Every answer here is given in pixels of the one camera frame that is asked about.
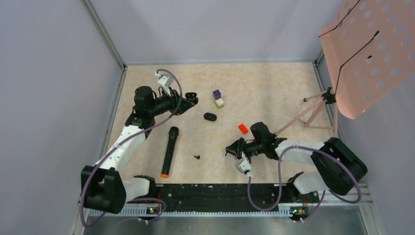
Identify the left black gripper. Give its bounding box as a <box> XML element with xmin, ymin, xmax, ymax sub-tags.
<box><xmin>149</xmin><ymin>86</ymin><xmax>194</xmax><ymax>116</ymax></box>

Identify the small black earbud case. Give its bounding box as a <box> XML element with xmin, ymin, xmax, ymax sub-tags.
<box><xmin>185</xmin><ymin>92</ymin><xmax>198</xmax><ymax>100</ymax></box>

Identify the oval black charging case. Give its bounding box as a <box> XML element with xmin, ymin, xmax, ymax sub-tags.
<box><xmin>204</xmin><ymin>112</ymin><xmax>217</xmax><ymax>122</ymax></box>

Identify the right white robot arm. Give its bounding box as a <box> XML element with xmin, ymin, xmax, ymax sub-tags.
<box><xmin>225</xmin><ymin>122</ymin><xmax>368</xmax><ymax>202</ymax></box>

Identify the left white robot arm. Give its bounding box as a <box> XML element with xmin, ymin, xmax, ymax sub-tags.
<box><xmin>81</xmin><ymin>86</ymin><xmax>199</xmax><ymax>214</ymax></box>

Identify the red block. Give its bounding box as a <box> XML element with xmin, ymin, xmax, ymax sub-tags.
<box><xmin>238</xmin><ymin>124</ymin><xmax>249</xmax><ymax>135</ymax></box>

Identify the black microphone orange end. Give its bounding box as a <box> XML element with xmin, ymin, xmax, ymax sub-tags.
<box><xmin>161</xmin><ymin>126</ymin><xmax>179</xmax><ymax>178</ymax></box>

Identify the purple white green brick stack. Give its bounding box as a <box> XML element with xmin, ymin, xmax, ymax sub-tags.
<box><xmin>212</xmin><ymin>90</ymin><xmax>225</xmax><ymax>109</ymax></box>

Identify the pink perforated music stand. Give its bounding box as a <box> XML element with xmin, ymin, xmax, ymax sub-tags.
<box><xmin>293</xmin><ymin>0</ymin><xmax>415</xmax><ymax>135</ymax></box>

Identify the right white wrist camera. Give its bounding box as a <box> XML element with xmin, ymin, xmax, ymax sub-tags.
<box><xmin>235</xmin><ymin>159</ymin><xmax>252</xmax><ymax>177</ymax></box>

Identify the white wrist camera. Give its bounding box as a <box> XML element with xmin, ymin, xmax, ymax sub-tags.
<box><xmin>155</xmin><ymin>72</ymin><xmax>174</xmax><ymax>96</ymax></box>
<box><xmin>235</xmin><ymin>159</ymin><xmax>252</xmax><ymax>177</ymax></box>

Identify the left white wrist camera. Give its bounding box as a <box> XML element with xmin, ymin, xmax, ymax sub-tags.
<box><xmin>155</xmin><ymin>72</ymin><xmax>174</xmax><ymax>96</ymax></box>

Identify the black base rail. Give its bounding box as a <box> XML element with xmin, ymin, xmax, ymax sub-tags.
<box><xmin>144</xmin><ymin>184</ymin><xmax>319</xmax><ymax>212</ymax></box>

